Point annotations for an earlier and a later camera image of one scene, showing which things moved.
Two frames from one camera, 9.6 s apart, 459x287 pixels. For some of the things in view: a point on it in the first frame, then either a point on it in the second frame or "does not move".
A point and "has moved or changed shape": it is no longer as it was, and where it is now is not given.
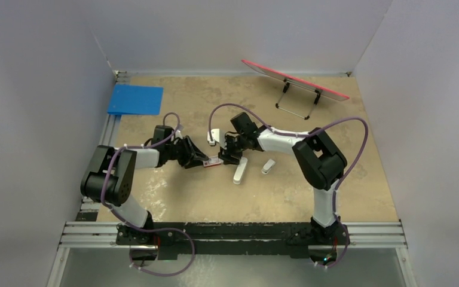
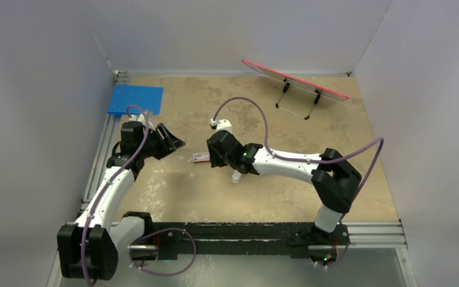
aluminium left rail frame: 108,137 does not move
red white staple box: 211,161 has moved or changed shape
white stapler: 239,174 does not move
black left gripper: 192,156 → 168,144
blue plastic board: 137,100 does not move
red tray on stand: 299,83 does not move
